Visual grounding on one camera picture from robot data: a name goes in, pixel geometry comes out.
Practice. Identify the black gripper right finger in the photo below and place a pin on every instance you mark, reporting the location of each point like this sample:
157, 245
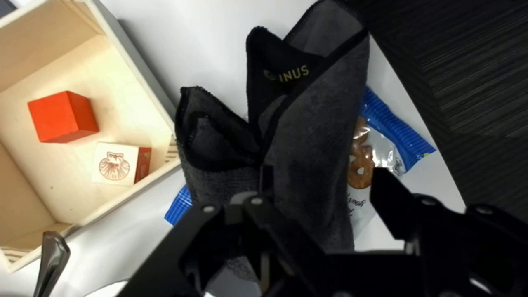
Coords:
468, 248

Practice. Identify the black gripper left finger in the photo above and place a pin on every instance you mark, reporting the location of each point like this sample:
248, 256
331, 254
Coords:
182, 258

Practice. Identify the black towel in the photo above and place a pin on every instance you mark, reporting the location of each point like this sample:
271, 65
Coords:
314, 137

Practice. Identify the blue pretzel snack bag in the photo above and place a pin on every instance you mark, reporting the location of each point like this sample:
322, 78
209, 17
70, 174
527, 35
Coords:
397, 137

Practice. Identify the open wooden tray box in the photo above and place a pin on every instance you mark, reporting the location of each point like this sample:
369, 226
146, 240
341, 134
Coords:
55, 182

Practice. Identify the orange wooden cube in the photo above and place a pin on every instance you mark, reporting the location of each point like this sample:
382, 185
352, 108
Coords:
60, 116

